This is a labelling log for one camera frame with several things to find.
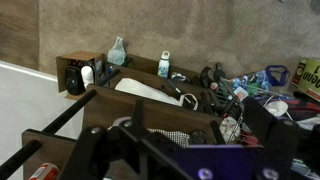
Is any blue white crumpled packet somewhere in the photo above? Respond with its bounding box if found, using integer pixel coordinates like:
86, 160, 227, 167
171, 72, 191, 84

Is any white bowl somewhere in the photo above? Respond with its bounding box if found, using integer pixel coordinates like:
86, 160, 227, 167
264, 100, 289, 118

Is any white plastic bag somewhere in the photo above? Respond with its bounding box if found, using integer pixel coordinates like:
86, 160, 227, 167
114, 77, 199, 112

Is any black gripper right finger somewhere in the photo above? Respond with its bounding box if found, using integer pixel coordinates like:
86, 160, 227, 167
243, 98, 301, 180

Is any blue handled bag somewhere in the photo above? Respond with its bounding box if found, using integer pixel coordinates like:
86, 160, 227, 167
233, 64, 291, 92

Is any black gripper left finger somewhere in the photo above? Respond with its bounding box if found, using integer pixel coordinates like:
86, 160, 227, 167
59, 99, 188, 180

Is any green cardboard box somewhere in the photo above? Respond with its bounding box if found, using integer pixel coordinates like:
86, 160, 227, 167
289, 57, 320, 103

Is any dark wood black-post shelf unit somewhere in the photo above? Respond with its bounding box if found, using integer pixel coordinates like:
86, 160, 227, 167
0, 53, 243, 180

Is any white roll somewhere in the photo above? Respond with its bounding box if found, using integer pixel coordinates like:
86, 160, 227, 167
80, 65, 95, 89

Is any black speaker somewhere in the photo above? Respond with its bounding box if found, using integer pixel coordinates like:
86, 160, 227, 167
64, 64, 87, 97

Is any chrome wire rack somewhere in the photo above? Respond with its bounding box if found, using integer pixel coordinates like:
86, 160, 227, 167
198, 61, 320, 180

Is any brown cardboard box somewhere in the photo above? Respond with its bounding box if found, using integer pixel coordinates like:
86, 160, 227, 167
55, 50, 106, 101

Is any white blue print water bottle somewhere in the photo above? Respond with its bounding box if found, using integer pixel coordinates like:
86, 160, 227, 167
157, 50, 171, 79

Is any checkered mesh mat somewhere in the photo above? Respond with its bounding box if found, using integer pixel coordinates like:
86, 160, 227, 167
146, 128, 191, 148

